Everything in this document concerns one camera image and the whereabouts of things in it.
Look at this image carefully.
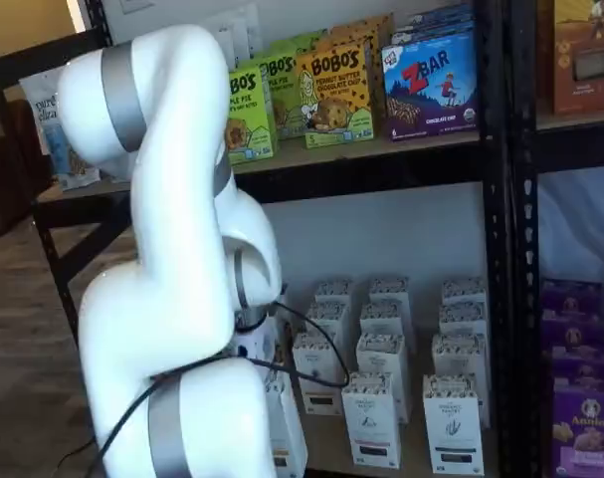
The purple Annie's box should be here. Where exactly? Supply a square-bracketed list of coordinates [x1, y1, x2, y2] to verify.
[549, 348, 604, 394]
[539, 279, 604, 320]
[542, 311, 604, 358]
[552, 385, 604, 478]

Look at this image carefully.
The yellow Bobo's peanut butter box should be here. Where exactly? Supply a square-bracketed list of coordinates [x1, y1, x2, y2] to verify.
[325, 13, 395, 76]
[295, 42, 376, 149]

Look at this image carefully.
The blue Zbar box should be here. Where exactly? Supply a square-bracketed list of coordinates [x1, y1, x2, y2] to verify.
[390, 3, 476, 49]
[380, 32, 481, 142]

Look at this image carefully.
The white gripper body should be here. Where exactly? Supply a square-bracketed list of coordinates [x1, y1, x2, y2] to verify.
[234, 316, 279, 360]

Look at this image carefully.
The white box grey strip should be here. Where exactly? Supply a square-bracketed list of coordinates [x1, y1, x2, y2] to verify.
[440, 278, 488, 310]
[432, 333, 490, 429]
[438, 303, 488, 340]
[423, 373, 486, 475]

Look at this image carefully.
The white snack bag left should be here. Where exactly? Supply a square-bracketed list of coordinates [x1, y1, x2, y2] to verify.
[20, 72, 101, 191]

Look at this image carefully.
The black metal shelf rack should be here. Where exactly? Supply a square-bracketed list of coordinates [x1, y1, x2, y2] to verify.
[508, 0, 604, 478]
[0, 0, 514, 478]

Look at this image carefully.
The brown sofa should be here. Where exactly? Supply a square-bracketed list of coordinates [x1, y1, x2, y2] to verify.
[0, 99, 52, 240]

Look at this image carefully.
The white box pink strip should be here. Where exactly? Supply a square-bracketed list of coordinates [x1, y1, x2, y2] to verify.
[359, 302, 407, 340]
[340, 372, 402, 470]
[368, 277, 411, 308]
[355, 332, 411, 424]

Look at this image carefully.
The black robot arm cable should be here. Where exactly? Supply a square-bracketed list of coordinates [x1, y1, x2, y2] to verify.
[95, 298, 351, 462]

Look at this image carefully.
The orange brown snack box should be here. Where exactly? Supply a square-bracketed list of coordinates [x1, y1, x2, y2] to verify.
[552, 0, 604, 116]

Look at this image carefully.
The green Bobo's apple pie box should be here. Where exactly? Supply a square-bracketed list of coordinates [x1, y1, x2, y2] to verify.
[259, 52, 307, 140]
[225, 67, 279, 166]
[281, 28, 330, 57]

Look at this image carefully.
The white wall plate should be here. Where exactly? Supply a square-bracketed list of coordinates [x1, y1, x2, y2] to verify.
[216, 4, 261, 69]

